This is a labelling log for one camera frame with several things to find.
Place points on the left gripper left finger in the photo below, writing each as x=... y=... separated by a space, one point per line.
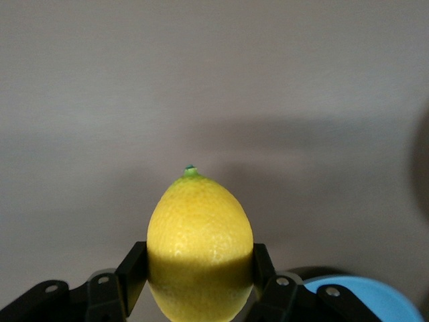
x=130 y=278

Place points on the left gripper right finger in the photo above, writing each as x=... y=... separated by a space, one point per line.
x=278 y=298

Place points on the yellow lemon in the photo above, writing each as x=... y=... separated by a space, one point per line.
x=201 y=241

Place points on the blue plate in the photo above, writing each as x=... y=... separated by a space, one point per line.
x=368 y=302

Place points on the brown table cover sheet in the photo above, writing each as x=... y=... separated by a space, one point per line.
x=167 y=84

